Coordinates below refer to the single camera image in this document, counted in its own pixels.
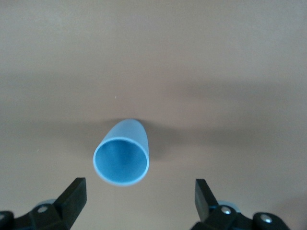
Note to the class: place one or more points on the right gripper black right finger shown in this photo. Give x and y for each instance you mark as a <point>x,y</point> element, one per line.
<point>206,203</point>

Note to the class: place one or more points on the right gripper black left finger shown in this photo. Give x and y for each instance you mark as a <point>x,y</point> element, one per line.
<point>68,203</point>

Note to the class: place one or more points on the blue plastic cup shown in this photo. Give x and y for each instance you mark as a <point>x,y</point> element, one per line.
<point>129,131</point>

